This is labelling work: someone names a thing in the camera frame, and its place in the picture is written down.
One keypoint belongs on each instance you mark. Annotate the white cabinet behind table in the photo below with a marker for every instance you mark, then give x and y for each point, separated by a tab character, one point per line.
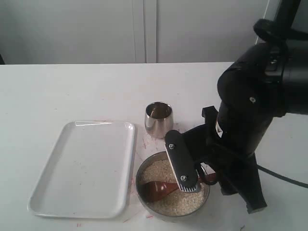
128	31

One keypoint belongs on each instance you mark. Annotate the steel bowl of rice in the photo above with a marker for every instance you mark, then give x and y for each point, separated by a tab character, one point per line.
175	206

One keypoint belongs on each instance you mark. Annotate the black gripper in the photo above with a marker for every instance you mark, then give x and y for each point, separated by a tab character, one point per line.
236	170

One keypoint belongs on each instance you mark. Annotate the white rectangular plastic tray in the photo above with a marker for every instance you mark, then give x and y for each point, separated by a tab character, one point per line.
88	172

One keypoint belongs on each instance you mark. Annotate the stainless steel cup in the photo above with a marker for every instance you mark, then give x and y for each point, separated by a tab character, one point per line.
158	119

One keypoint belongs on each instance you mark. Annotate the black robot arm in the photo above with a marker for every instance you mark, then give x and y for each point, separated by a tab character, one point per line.
267	81

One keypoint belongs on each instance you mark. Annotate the brown wooden spoon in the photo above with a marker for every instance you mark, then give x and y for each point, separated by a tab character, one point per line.
156	190

